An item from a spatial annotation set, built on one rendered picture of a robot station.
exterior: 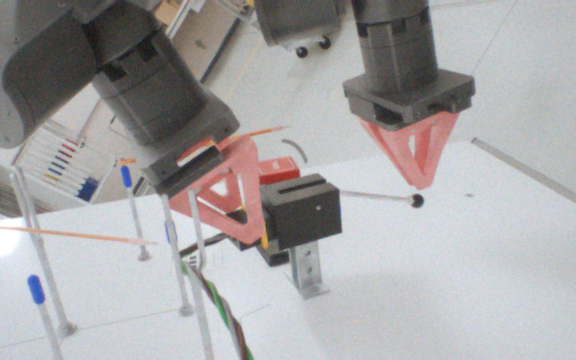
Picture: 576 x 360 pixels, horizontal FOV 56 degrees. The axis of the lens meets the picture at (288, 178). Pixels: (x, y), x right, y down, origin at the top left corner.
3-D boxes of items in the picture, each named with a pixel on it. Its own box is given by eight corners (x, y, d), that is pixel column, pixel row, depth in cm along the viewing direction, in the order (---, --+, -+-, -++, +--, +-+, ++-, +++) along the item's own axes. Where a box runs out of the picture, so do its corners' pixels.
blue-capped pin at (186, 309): (198, 313, 45) (179, 220, 41) (180, 319, 44) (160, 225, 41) (194, 303, 46) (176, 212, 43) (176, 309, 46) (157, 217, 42)
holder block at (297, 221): (343, 233, 44) (340, 188, 43) (279, 252, 43) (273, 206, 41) (321, 213, 48) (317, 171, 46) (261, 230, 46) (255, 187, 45)
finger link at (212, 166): (225, 282, 37) (143, 179, 32) (201, 236, 43) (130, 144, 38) (307, 224, 37) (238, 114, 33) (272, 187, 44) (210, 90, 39)
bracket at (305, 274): (330, 291, 46) (326, 239, 44) (304, 300, 45) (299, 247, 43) (308, 266, 50) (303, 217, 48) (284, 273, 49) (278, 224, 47)
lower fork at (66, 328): (56, 326, 45) (5, 167, 40) (79, 321, 45) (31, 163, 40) (52, 341, 43) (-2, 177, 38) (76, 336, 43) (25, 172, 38)
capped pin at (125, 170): (155, 256, 54) (133, 155, 50) (142, 263, 53) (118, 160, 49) (147, 252, 55) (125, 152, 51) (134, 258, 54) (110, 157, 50)
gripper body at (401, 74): (408, 130, 40) (391, 31, 37) (343, 102, 49) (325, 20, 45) (480, 100, 41) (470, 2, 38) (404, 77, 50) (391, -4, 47)
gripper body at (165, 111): (158, 194, 33) (78, 92, 29) (137, 145, 41) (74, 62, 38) (247, 133, 33) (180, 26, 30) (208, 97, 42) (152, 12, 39)
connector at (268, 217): (293, 232, 43) (290, 209, 43) (238, 253, 41) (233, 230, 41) (275, 218, 46) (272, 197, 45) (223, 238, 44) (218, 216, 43)
